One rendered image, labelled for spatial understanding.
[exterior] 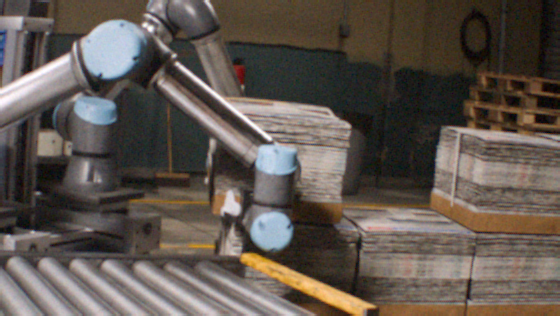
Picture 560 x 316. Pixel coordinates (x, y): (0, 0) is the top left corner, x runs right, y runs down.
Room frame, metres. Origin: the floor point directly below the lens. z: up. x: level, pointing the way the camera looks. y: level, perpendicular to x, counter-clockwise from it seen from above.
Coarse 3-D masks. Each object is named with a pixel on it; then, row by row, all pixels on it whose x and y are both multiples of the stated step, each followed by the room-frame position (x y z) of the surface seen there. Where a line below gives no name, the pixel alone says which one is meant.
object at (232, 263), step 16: (0, 256) 1.69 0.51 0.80; (32, 256) 1.72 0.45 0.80; (48, 256) 1.74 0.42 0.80; (64, 256) 1.76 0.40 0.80; (80, 256) 1.78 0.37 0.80; (96, 256) 1.80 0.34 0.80; (112, 256) 1.82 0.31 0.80; (128, 256) 1.84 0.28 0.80; (144, 256) 1.86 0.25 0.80; (160, 256) 1.88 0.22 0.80; (176, 256) 1.90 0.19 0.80; (192, 256) 1.92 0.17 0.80; (208, 256) 1.94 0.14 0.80; (224, 256) 1.95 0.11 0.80; (240, 272) 1.93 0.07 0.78
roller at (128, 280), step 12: (108, 264) 1.77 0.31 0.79; (120, 264) 1.76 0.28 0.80; (108, 276) 1.74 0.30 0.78; (120, 276) 1.70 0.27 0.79; (132, 276) 1.68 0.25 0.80; (132, 288) 1.64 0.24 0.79; (144, 288) 1.61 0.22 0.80; (156, 288) 1.61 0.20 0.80; (144, 300) 1.58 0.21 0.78; (156, 300) 1.55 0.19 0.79; (168, 300) 1.54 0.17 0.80; (156, 312) 1.53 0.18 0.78; (168, 312) 1.50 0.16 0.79; (180, 312) 1.48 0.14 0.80; (192, 312) 1.48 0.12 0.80
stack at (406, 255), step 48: (240, 240) 2.24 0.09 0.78; (336, 240) 2.28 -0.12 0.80; (384, 240) 2.30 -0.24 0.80; (432, 240) 2.32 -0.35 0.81; (480, 240) 2.34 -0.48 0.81; (528, 240) 2.37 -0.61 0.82; (288, 288) 2.26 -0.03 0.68; (336, 288) 2.28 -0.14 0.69; (384, 288) 2.30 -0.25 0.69; (432, 288) 2.32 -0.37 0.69; (480, 288) 2.34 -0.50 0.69; (528, 288) 2.37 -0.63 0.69
